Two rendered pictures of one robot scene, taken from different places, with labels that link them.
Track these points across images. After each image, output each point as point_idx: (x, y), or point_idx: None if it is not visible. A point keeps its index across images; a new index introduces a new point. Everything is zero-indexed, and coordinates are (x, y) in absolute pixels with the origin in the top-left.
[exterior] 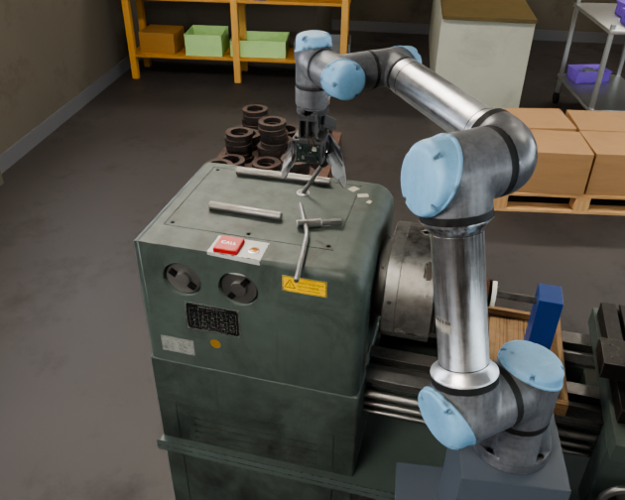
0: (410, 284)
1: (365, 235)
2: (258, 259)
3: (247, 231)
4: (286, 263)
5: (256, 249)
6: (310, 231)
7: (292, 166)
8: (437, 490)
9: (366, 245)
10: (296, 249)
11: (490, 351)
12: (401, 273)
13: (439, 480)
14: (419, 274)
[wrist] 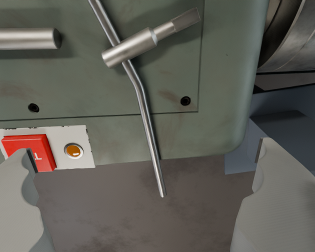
0: (298, 65)
1: (250, 34)
2: (92, 167)
3: (27, 102)
4: (134, 161)
5: (76, 150)
6: (138, 64)
7: (36, 203)
8: (250, 110)
9: (251, 64)
10: (135, 127)
11: None
12: (291, 59)
13: (252, 103)
14: None
